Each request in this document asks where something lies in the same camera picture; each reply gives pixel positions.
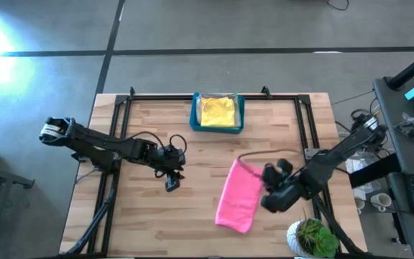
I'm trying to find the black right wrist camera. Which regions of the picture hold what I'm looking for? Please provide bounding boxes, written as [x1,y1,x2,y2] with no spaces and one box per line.
[277,158,295,174]

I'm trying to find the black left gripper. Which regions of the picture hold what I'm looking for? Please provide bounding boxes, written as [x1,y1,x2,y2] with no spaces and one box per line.
[149,143,187,193]

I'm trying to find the black floor stand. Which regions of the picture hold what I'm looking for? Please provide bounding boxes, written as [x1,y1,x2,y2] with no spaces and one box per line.
[0,161,35,191]

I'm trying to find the white mug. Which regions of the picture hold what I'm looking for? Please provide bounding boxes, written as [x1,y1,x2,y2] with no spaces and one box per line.
[370,193,393,212]
[354,197,366,215]

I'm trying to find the black floor cable loop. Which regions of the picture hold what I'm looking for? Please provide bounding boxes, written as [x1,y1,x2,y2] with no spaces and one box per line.
[327,0,350,11]

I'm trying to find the yellow microfiber towel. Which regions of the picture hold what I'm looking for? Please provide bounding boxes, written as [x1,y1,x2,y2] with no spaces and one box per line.
[199,96,236,127]

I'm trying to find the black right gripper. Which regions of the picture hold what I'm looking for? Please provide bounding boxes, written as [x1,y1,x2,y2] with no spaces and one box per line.
[260,163,311,213]

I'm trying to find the dark grey desk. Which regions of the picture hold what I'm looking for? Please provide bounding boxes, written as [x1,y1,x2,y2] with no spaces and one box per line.
[372,75,414,259]

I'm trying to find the pink microfiber towel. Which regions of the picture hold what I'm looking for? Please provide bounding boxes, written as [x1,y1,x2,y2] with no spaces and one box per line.
[215,158,265,234]

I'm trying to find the clear plastic bag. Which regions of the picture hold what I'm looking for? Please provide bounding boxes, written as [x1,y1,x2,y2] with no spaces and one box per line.
[345,150,382,194]

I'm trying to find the black pole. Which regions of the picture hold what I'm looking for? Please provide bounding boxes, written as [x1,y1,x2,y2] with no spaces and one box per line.
[387,45,414,91]

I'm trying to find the blue plastic bin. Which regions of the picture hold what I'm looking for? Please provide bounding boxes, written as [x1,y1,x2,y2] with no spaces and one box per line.
[188,91,246,135]

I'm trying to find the potted succulent plant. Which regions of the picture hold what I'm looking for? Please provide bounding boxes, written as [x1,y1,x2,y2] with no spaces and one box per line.
[287,217,340,259]

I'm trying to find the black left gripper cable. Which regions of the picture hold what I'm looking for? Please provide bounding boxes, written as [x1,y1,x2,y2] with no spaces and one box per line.
[120,131,188,159]

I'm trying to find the black metal table frame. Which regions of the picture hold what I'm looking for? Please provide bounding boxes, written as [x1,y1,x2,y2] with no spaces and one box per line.
[65,86,369,258]

